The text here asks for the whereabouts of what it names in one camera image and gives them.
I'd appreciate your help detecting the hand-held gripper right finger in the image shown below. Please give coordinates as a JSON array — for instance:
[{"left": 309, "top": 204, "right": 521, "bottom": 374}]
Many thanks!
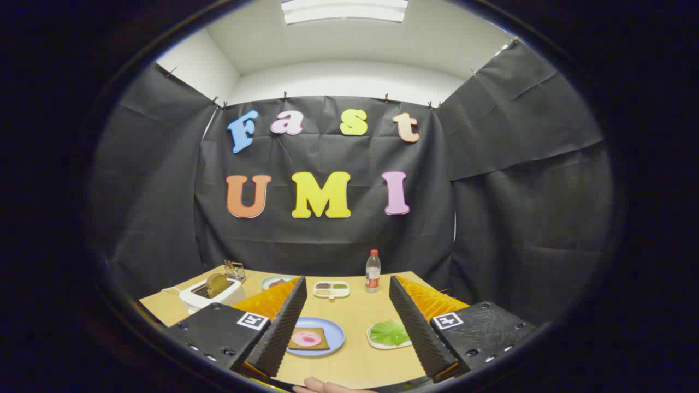
[{"left": 389, "top": 276, "right": 538, "bottom": 383}]

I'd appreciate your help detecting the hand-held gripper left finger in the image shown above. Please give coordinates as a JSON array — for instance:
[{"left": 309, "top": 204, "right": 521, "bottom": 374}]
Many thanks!
[{"left": 164, "top": 276, "right": 308, "bottom": 378}]

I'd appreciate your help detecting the green lettuce leaf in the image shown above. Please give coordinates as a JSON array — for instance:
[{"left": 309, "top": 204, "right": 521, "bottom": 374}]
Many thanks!
[{"left": 370, "top": 320, "right": 410, "bottom": 346}]

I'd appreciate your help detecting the brown toasted bread slice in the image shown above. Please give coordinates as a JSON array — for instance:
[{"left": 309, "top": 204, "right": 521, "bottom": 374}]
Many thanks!
[{"left": 205, "top": 273, "right": 232, "bottom": 299}]

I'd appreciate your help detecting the white square plate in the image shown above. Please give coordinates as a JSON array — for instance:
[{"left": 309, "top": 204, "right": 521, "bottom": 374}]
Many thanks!
[{"left": 366, "top": 319, "right": 413, "bottom": 350}]

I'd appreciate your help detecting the pale green plate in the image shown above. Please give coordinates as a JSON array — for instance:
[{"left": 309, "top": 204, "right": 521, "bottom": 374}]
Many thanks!
[{"left": 260, "top": 275, "right": 298, "bottom": 291}]

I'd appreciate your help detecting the square bread slice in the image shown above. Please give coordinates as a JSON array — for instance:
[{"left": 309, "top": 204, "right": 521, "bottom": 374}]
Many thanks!
[{"left": 287, "top": 327, "right": 330, "bottom": 351}]

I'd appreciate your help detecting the blue plate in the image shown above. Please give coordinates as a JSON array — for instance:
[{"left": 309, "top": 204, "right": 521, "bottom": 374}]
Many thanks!
[{"left": 285, "top": 317, "right": 346, "bottom": 358}]

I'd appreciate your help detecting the white divided condiment dish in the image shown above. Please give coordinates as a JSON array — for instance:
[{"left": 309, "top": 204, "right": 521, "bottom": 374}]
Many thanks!
[{"left": 313, "top": 281, "right": 351, "bottom": 300}]

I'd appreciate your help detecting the clear bottle red cap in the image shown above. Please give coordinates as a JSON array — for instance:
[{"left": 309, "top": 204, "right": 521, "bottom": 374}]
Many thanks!
[{"left": 365, "top": 249, "right": 381, "bottom": 294}]

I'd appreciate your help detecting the black backdrop cloth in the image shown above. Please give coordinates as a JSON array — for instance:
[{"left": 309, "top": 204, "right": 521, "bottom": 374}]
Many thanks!
[{"left": 90, "top": 41, "right": 615, "bottom": 328}]

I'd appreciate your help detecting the white toaster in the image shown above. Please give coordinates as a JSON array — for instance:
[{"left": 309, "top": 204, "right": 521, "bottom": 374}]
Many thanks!
[{"left": 179, "top": 276, "right": 247, "bottom": 315}]

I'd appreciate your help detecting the long ceiling light panel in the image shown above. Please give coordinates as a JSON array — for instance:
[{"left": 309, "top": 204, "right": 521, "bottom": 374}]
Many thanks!
[{"left": 281, "top": 0, "right": 409, "bottom": 25}]

